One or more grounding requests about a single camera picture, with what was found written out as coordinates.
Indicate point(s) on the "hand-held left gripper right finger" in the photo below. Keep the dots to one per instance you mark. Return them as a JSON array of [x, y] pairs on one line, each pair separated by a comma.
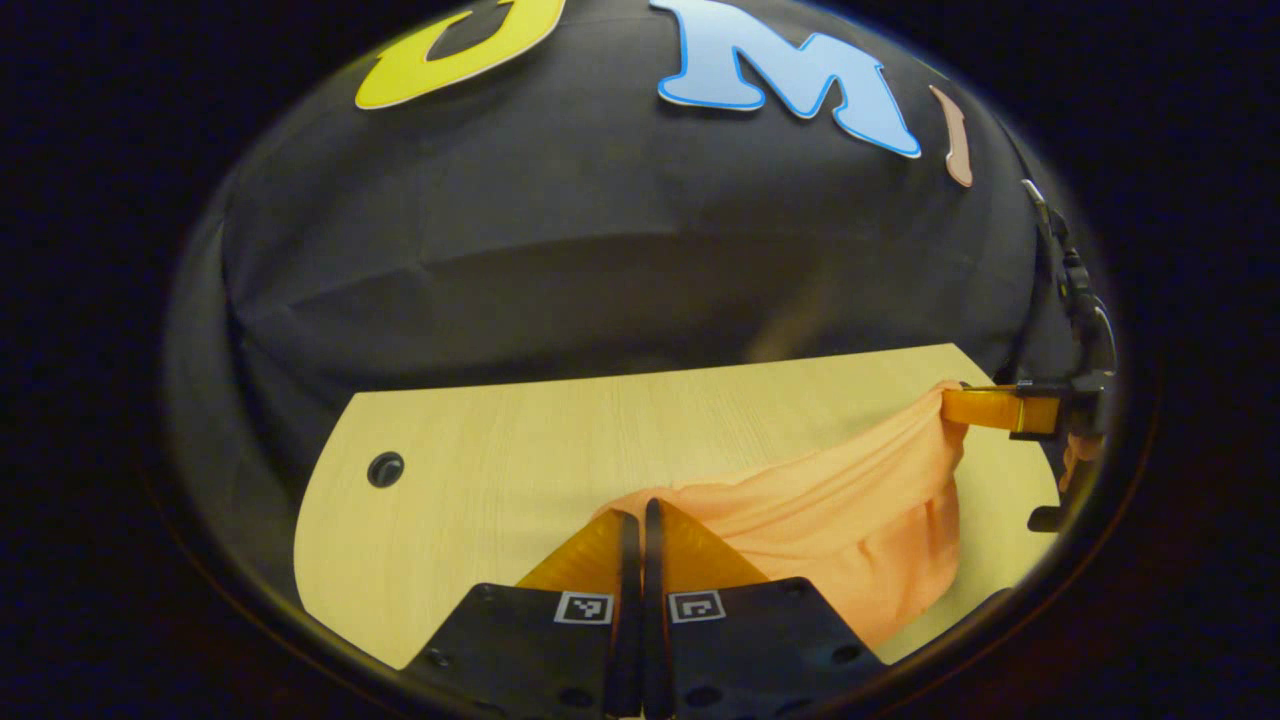
[[655, 600]]

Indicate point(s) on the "orange T-shirt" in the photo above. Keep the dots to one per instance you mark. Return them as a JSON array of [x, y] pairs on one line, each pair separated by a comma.
[[850, 510]]

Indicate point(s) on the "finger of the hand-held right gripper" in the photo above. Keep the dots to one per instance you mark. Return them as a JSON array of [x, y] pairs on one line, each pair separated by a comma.
[[985, 408]]

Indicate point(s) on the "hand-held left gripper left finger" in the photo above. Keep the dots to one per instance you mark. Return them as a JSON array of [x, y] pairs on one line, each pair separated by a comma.
[[628, 600]]

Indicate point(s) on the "black backdrop cloth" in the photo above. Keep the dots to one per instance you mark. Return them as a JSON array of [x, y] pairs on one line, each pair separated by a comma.
[[600, 250]]

